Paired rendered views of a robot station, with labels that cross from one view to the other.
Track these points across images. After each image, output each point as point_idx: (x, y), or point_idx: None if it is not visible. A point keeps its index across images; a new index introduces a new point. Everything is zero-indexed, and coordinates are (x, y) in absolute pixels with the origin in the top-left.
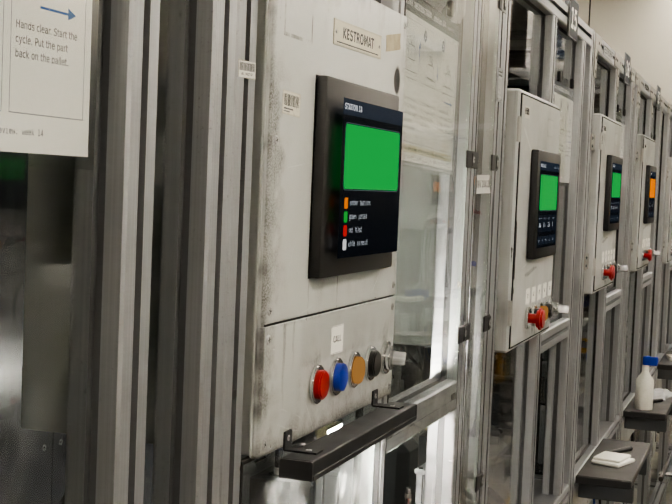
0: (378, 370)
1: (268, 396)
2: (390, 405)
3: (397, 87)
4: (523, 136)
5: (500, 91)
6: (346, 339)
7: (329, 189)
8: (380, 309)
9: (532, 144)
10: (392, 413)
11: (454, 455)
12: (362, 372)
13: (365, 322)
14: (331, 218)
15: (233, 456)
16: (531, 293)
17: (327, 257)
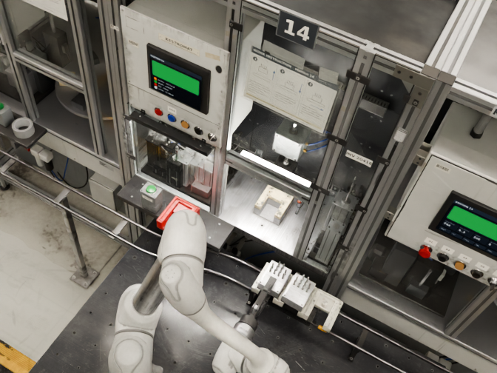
0: (198, 134)
1: (132, 97)
2: (200, 145)
3: (220, 71)
4: (429, 174)
5: (401, 138)
6: (179, 114)
7: None
8: (207, 123)
9: (456, 189)
10: (190, 143)
11: (305, 215)
12: (184, 126)
13: (194, 118)
14: None
15: (123, 99)
16: (442, 246)
17: None
